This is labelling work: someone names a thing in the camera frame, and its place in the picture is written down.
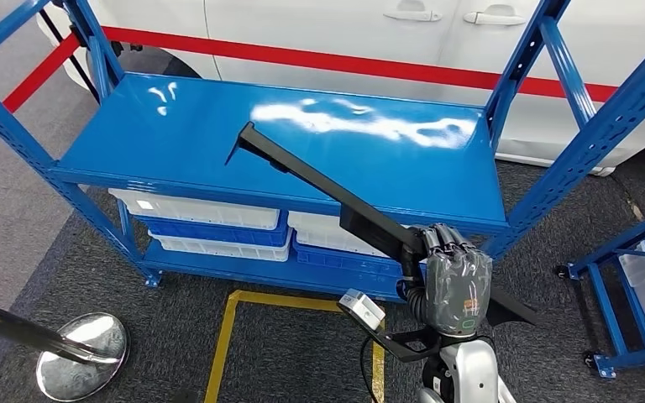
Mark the blue metal shelf rack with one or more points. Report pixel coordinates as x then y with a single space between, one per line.
244 155

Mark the blue plastic bin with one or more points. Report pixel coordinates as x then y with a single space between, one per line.
345 261
217 233

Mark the long black plastic car part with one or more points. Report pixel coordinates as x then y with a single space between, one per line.
311 178

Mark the white car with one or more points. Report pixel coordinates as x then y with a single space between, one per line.
328 33

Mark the chrome stanchion post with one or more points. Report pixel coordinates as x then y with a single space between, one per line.
77 367

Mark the black barrier post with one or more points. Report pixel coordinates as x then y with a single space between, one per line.
69 55

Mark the long red barrier belt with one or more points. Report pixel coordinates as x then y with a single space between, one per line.
300 58

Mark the blue wheeled bin cart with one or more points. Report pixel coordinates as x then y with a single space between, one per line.
600 300

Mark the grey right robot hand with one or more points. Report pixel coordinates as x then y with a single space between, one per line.
459 289

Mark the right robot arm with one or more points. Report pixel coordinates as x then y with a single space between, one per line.
467 372

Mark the short red barrier belt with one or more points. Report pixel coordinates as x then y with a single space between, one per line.
22 92

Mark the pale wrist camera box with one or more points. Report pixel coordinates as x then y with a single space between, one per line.
362 308

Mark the black camera mounting bracket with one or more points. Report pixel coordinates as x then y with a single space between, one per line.
411 342

